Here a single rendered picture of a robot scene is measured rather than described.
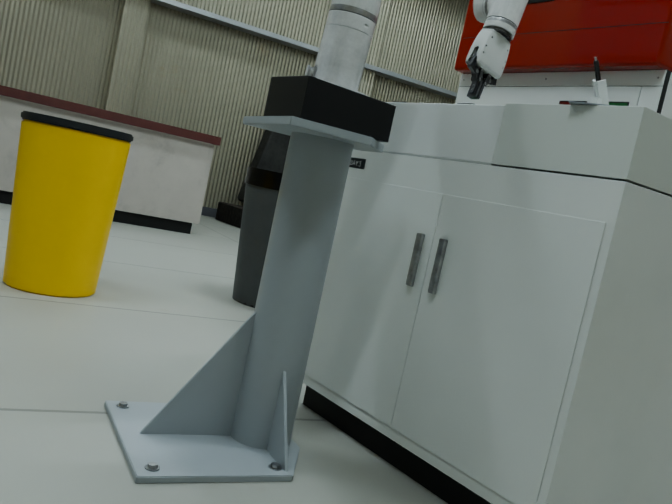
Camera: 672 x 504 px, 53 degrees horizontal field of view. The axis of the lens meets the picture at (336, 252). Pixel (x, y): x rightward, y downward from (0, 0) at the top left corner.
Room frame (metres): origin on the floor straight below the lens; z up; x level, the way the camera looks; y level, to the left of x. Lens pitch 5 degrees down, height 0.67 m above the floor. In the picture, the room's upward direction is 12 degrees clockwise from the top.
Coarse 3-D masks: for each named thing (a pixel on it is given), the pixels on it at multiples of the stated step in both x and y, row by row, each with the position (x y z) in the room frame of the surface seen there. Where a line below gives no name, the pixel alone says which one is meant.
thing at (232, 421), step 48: (336, 144) 1.66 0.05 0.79; (288, 192) 1.66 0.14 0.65; (336, 192) 1.68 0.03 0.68; (288, 240) 1.65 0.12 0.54; (288, 288) 1.65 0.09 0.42; (240, 336) 1.68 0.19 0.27; (288, 336) 1.65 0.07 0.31; (192, 384) 1.63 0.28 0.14; (240, 384) 1.69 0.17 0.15; (288, 384) 1.66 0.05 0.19; (144, 432) 1.59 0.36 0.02; (192, 432) 1.64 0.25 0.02; (240, 432) 1.66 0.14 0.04; (288, 432) 1.69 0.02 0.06; (144, 480) 1.37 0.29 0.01; (192, 480) 1.42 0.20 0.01; (240, 480) 1.47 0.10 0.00; (288, 480) 1.53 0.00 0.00
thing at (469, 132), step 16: (400, 112) 1.93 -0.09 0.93; (416, 112) 1.87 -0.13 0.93; (432, 112) 1.82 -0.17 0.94; (448, 112) 1.78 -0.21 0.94; (464, 112) 1.73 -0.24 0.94; (480, 112) 1.69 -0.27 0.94; (496, 112) 1.65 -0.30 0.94; (400, 128) 1.91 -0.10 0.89; (416, 128) 1.86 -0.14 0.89; (432, 128) 1.81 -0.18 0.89; (448, 128) 1.77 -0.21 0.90; (464, 128) 1.72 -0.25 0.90; (480, 128) 1.68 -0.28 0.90; (496, 128) 1.64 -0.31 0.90; (384, 144) 1.96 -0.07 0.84; (400, 144) 1.90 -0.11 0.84; (416, 144) 1.85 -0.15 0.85; (432, 144) 1.80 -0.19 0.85; (448, 144) 1.76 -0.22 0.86; (464, 144) 1.71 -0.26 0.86; (480, 144) 1.67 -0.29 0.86; (464, 160) 1.70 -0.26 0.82; (480, 160) 1.66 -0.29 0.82
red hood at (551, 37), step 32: (544, 0) 2.33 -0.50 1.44; (576, 0) 2.24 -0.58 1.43; (608, 0) 2.14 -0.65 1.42; (640, 0) 2.06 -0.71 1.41; (544, 32) 2.31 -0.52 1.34; (576, 32) 2.21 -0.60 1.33; (608, 32) 2.12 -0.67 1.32; (640, 32) 2.04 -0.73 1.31; (512, 64) 2.40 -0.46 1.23; (544, 64) 2.29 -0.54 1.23; (576, 64) 2.19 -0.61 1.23; (608, 64) 2.10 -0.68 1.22; (640, 64) 2.02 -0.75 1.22
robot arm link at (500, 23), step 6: (492, 18) 1.77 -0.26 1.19; (498, 18) 1.76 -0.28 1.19; (504, 18) 1.76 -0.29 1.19; (486, 24) 1.78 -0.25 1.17; (492, 24) 1.76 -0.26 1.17; (498, 24) 1.76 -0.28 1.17; (504, 24) 1.76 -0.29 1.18; (510, 24) 1.76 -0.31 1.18; (504, 30) 1.77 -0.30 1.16; (510, 30) 1.76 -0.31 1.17; (516, 30) 1.79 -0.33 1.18; (510, 36) 1.79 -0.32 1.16
